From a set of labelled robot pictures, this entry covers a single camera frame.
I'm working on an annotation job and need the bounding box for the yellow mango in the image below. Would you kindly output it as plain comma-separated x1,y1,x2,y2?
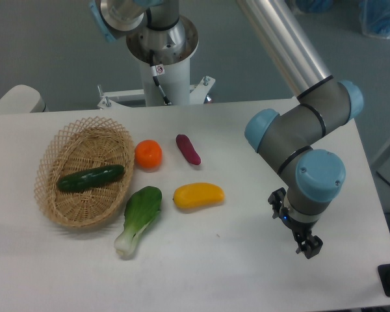
173,182,226,209

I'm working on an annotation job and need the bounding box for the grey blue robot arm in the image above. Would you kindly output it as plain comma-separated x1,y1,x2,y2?
89,1,364,258

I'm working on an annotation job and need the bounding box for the white chair back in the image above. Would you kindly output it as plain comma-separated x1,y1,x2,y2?
0,84,49,115

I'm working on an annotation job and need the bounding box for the green bok choy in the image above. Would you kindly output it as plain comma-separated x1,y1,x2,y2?
114,186,163,259

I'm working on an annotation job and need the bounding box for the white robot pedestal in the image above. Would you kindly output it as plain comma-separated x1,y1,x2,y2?
98,16,215,109

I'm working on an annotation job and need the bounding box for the woven wicker basket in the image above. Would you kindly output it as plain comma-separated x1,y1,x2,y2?
34,117,135,229

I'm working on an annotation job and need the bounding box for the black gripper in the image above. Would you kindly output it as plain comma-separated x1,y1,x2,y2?
268,188,323,259

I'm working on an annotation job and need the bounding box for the black cable on pedestal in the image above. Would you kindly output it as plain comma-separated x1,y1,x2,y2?
148,49,172,106

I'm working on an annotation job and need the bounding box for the blue plastic bag right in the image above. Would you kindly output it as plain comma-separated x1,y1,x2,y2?
359,0,390,39

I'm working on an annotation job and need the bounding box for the blue plastic bag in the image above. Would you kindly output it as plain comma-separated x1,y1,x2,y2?
359,0,390,39
291,0,333,14

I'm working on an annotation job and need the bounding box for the green cucumber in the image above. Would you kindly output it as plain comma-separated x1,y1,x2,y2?
57,164,125,192

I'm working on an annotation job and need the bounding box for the orange tangerine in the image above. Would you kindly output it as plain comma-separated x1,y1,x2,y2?
135,140,163,169

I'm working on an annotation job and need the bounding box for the blue plastic bag left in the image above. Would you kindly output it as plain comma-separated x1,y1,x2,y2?
291,0,333,14

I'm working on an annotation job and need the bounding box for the purple sweet potato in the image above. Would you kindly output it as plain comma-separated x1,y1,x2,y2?
175,134,202,166

